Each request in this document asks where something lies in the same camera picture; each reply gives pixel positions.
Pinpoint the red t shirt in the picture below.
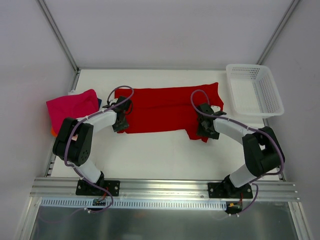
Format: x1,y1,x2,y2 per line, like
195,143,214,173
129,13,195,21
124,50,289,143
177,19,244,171
121,82,224,143

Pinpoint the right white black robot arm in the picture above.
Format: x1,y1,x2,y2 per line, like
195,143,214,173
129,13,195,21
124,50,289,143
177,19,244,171
196,103,285,199

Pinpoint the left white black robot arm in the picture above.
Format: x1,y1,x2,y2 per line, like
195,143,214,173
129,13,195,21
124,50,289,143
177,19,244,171
52,96,133,197

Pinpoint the folded pink t shirt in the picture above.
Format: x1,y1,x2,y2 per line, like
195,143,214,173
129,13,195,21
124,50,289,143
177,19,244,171
46,89,99,132

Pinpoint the folded white t shirt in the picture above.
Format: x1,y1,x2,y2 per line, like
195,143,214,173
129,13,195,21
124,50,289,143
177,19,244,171
67,90,77,96

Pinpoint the white plastic basket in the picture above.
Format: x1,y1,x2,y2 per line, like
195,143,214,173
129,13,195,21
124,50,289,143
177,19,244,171
225,64,285,119

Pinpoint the folded orange t shirt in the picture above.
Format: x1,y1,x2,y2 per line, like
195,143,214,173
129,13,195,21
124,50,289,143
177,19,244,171
50,127,59,138

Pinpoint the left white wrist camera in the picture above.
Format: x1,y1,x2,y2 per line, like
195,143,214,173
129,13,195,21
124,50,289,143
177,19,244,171
108,98,118,106

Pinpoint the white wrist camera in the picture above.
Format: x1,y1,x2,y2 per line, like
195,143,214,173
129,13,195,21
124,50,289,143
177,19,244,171
108,98,118,106
210,105,221,112

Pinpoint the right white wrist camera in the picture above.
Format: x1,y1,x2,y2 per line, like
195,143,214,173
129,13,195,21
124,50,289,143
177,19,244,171
210,105,221,112

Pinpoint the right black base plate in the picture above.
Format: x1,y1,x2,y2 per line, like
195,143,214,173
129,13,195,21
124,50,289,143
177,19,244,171
207,182,253,199

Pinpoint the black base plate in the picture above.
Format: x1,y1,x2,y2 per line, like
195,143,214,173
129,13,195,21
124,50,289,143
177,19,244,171
75,180,121,197
207,182,253,199

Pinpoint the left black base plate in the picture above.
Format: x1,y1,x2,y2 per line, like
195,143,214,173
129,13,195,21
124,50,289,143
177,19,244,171
75,180,121,197

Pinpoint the left aluminium frame post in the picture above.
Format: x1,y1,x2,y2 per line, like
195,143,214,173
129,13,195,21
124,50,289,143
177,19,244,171
36,0,79,73

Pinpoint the aluminium frame post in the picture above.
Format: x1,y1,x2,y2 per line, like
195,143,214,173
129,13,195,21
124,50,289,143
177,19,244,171
36,0,79,73
256,0,301,65

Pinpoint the aluminium mounting rail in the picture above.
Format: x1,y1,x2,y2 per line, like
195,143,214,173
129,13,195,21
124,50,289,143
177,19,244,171
29,177,301,202

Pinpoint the white slotted cable duct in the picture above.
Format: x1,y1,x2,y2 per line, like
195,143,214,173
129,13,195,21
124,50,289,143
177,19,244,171
40,197,227,211

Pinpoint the right aluminium frame post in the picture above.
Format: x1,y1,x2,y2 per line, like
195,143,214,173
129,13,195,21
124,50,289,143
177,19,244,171
256,0,301,65

